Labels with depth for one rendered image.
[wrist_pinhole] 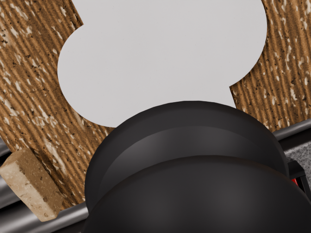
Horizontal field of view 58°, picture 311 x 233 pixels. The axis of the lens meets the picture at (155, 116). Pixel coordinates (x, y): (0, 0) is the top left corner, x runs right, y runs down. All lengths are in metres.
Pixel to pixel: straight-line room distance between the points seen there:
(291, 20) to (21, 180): 0.22
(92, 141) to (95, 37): 0.08
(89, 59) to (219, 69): 0.09
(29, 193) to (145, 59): 0.13
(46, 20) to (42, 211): 0.14
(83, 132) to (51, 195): 0.06
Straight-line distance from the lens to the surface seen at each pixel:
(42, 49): 0.22
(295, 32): 0.23
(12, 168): 0.23
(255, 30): 0.21
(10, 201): 0.32
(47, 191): 0.25
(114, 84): 0.20
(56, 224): 0.32
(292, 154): 0.29
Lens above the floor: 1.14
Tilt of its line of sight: 67 degrees down
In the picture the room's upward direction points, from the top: 176 degrees clockwise
